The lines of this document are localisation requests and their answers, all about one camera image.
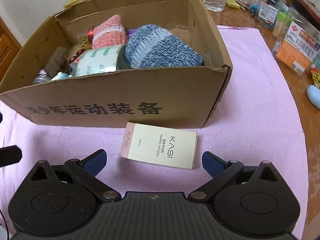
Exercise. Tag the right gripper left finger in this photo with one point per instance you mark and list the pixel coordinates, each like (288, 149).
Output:
(61, 198)

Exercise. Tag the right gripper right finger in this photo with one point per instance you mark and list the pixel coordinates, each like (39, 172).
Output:
(248, 200)

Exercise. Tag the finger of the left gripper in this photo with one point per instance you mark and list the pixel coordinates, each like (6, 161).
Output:
(10, 155)

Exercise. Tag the light blue doll toy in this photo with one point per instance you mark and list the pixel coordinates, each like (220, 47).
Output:
(60, 76)

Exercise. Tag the beige KASI box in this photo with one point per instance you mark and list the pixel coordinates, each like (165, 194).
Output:
(159, 145)

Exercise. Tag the jar of gold capsules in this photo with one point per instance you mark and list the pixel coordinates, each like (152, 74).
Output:
(85, 38)

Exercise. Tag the clear tape roll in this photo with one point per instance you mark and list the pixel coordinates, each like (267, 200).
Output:
(101, 60)

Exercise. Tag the pink knitted sleeve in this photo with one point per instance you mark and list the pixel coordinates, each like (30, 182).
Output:
(109, 33)

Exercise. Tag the purple keychain toy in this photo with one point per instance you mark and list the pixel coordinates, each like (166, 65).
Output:
(130, 32)

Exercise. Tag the blue knitted sleeve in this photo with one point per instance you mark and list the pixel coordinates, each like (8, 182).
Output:
(152, 46)

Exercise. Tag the pink table cloth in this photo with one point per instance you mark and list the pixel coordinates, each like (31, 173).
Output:
(256, 119)

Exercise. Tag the near left wooden chair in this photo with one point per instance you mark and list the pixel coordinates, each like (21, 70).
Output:
(9, 48)

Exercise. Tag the wooden chair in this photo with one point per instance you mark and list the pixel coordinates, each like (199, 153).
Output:
(307, 9)
(9, 48)

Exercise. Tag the light blue mouse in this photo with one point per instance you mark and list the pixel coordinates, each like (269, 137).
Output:
(313, 94)

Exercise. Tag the gold ornament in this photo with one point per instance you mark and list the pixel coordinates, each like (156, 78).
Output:
(315, 77)

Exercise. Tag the clear box orange label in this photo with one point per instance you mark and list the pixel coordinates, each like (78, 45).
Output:
(298, 44)

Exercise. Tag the brown cardboard box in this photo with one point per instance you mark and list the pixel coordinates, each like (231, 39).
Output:
(177, 97)

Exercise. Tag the green cap toothpick holder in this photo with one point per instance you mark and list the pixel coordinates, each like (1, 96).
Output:
(282, 23)

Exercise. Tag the glass jar with pens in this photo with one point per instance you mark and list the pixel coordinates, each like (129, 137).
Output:
(268, 11)

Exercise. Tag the small blue toy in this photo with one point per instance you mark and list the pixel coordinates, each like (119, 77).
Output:
(253, 9)

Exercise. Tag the right wooden chair back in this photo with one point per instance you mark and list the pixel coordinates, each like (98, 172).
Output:
(307, 9)

